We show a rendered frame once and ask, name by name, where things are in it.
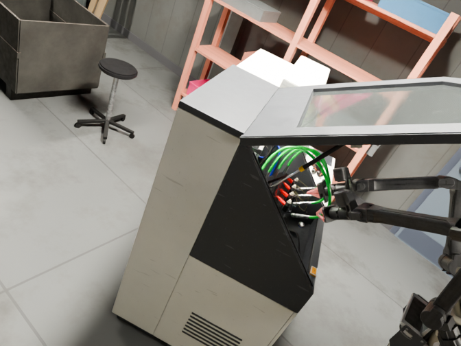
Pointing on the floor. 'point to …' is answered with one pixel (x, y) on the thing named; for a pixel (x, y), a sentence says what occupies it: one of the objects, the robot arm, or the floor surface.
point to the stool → (127, 73)
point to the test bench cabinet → (219, 312)
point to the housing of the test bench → (191, 181)
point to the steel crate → (49, 48)
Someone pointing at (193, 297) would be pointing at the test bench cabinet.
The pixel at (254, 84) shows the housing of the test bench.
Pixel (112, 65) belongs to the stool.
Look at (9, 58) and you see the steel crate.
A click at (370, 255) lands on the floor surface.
